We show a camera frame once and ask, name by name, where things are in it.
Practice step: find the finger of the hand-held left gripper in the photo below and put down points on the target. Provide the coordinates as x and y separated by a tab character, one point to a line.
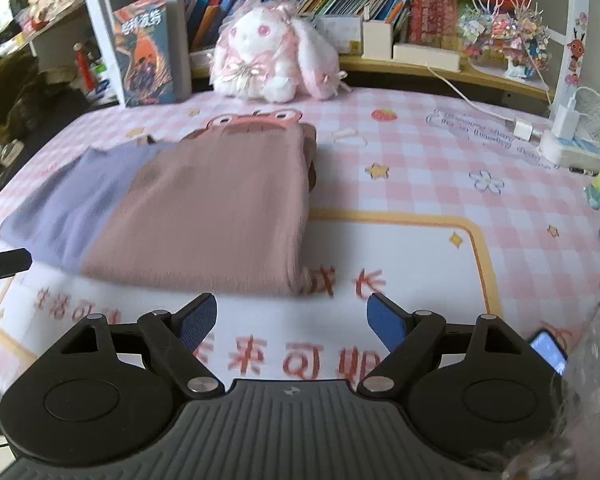
5	262

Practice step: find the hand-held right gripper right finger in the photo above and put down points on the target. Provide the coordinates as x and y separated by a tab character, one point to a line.
385	322

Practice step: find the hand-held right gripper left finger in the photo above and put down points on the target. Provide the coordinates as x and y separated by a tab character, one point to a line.
200	322

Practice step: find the purple cloth garment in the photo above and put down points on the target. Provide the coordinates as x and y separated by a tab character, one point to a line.
65	205

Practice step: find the pink cloth garment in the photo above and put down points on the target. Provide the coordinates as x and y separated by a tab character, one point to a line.
210	210

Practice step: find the pink checked table mat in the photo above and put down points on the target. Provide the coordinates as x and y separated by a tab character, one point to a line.
430	240

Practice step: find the olive green garment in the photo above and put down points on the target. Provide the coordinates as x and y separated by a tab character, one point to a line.
10	105

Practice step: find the smartphone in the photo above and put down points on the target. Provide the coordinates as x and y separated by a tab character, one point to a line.
549	350

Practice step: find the red tassel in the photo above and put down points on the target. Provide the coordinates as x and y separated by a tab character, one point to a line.
82	67

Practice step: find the sheer speckled fabric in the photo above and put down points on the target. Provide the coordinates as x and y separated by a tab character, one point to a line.
590	400

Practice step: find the white plug adapter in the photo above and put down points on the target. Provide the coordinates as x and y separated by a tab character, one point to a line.
526	130

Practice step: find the white shelf unit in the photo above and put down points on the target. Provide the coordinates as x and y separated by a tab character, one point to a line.
92	25

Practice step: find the blue orange cover book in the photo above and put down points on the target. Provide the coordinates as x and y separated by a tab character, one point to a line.
142	50

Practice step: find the white power strip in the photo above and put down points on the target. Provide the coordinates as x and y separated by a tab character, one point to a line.
580	152

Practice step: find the flat white box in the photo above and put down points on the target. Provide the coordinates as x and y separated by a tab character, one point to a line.
425	56

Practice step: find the white charger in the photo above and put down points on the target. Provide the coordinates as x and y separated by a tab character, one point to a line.
566	117

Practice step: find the white pink plush bunny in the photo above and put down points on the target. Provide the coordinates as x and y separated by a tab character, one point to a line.
260	45

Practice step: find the tall white box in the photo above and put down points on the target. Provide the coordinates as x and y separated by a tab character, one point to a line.
377	37

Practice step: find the red patterned packets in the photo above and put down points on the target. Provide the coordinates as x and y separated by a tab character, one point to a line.
432	15

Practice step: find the colourful flower ornament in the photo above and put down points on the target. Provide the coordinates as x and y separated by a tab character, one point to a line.
505	35

